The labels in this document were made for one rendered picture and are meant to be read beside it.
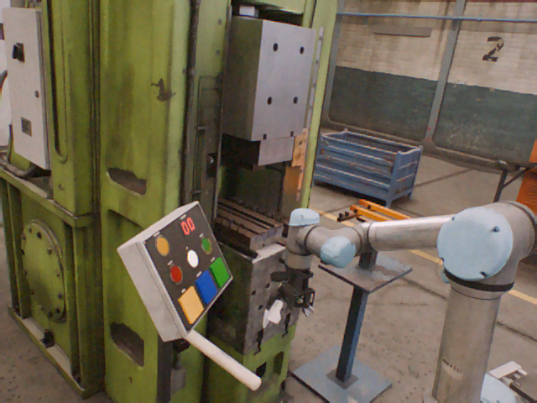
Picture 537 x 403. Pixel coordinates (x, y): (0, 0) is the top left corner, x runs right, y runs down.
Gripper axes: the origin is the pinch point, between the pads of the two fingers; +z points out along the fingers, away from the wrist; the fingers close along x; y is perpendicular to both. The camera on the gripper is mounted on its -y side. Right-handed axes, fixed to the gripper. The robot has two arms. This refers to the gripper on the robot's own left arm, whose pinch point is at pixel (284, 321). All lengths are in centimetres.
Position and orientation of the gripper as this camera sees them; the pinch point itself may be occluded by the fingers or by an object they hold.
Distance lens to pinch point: 131.2
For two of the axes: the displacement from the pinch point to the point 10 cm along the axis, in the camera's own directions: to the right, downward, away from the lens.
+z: -1.1, 9.3, 3.4
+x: 8.6, -0.8, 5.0
